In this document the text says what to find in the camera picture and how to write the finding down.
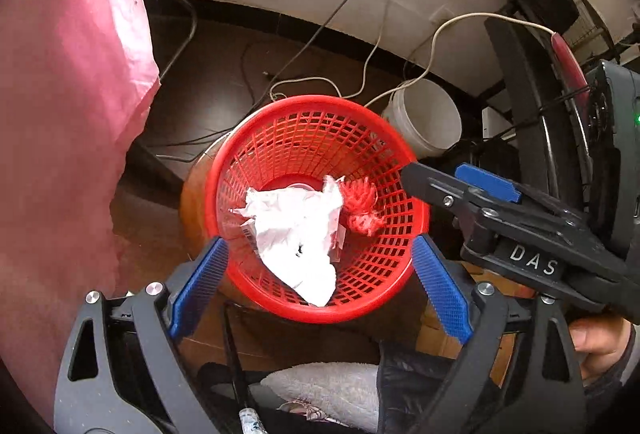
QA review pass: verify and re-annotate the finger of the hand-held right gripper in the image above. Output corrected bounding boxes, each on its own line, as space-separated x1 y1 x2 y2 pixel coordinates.
401 163 506 225
454 163 587 228

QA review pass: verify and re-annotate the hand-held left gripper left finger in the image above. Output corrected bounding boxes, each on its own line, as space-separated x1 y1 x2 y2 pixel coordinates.
54 237 231 434

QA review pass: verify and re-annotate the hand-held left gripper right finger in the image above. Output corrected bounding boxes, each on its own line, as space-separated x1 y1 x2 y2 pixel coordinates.
411 234 586 434

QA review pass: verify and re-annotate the red plastic mesh basket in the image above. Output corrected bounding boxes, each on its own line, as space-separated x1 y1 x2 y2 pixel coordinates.
204 95 432 325

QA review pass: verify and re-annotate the white paper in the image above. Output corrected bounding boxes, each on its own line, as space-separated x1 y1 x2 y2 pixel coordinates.
229 174 348 307

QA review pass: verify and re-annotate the clear plastic cup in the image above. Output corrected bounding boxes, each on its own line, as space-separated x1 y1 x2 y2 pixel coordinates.
280 181 326 195

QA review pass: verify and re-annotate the person's right hand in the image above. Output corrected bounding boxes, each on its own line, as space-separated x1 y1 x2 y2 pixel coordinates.
570 314 636 372

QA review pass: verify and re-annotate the white plastic bucket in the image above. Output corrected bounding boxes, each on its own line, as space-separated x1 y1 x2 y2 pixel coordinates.
381 78 463 159

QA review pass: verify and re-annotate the black floor machine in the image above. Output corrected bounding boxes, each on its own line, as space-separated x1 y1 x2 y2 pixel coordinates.
485 0 601 210

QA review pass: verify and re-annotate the white fluffy towel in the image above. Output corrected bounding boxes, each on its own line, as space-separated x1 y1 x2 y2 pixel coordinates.
260 361 381 432

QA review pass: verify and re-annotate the pink floral tablecloth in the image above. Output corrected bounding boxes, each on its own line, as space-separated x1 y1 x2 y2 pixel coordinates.
0 0 162 415

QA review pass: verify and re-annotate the white cable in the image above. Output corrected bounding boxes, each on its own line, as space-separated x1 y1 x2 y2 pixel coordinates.
270 12 556 108

